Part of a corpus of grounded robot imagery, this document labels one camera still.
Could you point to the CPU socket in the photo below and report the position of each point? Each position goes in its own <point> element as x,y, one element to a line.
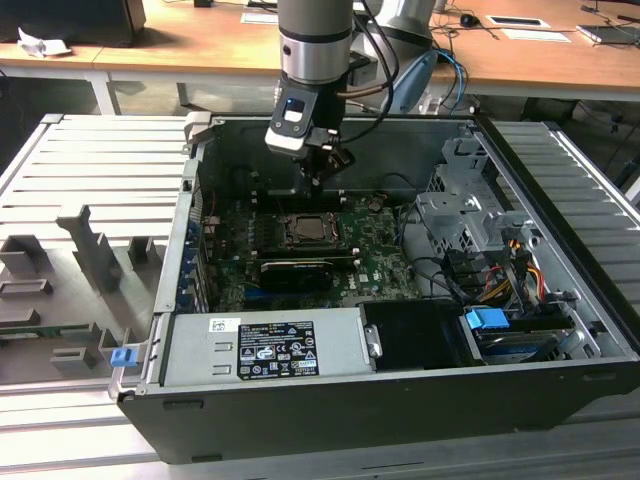
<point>287,240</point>

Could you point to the small grey wrist box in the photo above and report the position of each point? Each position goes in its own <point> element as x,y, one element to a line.
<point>365,70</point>

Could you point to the pale blue teach pendant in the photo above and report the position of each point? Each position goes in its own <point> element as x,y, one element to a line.
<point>415,75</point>

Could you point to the round coin battery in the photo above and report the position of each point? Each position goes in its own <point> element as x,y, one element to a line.
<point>374,205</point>

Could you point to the grey plastic case latch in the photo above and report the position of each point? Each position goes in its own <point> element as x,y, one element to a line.
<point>197,127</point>

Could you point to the green motherboard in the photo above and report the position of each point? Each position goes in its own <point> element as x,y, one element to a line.
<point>380,240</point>

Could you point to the long wooden desk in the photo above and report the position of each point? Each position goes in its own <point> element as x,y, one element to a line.
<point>200,40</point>

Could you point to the silver metal drive cage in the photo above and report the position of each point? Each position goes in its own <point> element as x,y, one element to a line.
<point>450,215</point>

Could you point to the black computer mouse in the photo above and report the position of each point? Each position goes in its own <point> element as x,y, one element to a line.
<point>469,20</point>

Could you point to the black graphics card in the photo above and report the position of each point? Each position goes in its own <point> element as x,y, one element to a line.
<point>295,277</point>

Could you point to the white paper sheet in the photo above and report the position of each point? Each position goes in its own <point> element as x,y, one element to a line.
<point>535,36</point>

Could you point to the blue disk carrier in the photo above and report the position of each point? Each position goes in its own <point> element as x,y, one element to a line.
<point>487,320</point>

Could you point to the large black box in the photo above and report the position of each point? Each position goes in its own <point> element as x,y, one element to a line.
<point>75,20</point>

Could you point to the silver power supply unit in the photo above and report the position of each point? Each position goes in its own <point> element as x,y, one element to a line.
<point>200,350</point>

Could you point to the silver laptop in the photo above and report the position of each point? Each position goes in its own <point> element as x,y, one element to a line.
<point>610,34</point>

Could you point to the disk drive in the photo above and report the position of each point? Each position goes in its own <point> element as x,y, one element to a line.
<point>515,345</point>

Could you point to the crumpled white paper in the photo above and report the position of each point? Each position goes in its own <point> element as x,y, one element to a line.
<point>37,46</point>

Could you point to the open black PC case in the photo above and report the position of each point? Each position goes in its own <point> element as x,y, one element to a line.
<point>350,420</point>

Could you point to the grey parts rack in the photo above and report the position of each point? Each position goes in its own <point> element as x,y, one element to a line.
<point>65,280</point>

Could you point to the small blue latch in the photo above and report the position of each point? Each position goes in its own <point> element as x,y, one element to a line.
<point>123,358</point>

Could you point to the green RAM stick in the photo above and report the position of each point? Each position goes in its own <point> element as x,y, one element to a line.
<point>45,331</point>

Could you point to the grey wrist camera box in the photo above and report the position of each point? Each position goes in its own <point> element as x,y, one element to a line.
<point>292,120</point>

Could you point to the silver metal bracket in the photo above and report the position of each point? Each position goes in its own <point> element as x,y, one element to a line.
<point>372,340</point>

